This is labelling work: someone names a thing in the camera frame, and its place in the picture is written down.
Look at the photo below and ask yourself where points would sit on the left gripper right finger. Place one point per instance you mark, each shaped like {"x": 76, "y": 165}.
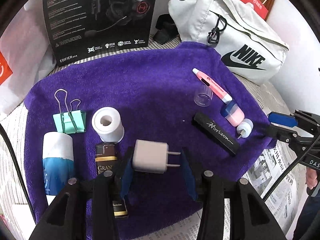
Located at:
{"x": 192, "y": 174}

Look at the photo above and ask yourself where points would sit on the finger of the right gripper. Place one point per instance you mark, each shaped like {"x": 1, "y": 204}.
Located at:
{"x": 282, "y": 119}
{"x": 281, "y": 134}

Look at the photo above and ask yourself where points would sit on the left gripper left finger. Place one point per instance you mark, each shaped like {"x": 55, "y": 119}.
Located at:
{"x": 124, "y": 173}

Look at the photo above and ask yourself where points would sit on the black gold lighter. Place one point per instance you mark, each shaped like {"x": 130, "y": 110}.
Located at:
{"x": 105, "y": 159}

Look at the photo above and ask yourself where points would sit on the white wall charger plug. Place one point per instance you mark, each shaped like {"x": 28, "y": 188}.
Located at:
{"x": 152, "y": 157}

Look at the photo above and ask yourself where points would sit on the black Horizon stick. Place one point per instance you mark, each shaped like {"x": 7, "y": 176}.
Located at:
{"x": 215, "y": 132}

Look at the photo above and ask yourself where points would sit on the pink blue eraser case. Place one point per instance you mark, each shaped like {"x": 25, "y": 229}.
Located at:
{"x": 232, "y": 113}

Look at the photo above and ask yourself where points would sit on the white tape roll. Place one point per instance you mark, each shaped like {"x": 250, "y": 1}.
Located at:
{"x": 107, "y": 123}

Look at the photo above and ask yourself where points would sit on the pink highlighter pen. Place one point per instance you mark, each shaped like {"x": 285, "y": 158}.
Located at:
{"x": 216, "y": 89}

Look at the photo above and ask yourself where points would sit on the blue white bottle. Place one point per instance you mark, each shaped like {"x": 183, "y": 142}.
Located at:
{"x": 58, "y": 161}

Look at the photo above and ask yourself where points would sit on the clear plastic cap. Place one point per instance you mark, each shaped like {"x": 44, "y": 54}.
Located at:
{"x": 203, "y": 96}

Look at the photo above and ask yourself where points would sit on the green binder clip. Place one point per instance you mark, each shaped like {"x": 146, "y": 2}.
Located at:
{"x": 73, "y": 120}

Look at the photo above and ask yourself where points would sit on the white USB night light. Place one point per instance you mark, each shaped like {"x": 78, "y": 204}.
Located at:
{"x": 244, "y": 129}

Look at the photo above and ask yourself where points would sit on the person's right hand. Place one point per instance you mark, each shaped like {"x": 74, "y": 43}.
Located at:
{"x": 311, "y": 179}

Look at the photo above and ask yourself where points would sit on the purple towel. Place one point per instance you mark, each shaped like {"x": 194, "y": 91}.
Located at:
{"x": 153, "y": 90}

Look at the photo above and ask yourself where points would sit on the white Nike waist bag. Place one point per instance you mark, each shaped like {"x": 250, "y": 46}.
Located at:
{"x": 248, "y": 46}

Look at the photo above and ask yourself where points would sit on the white Miniso plastic bag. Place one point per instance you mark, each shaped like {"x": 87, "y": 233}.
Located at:
{"x": 26, "y": 55}

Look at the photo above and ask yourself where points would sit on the black headset box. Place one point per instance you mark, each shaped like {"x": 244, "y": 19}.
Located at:
{"x": 78, "y": 29}

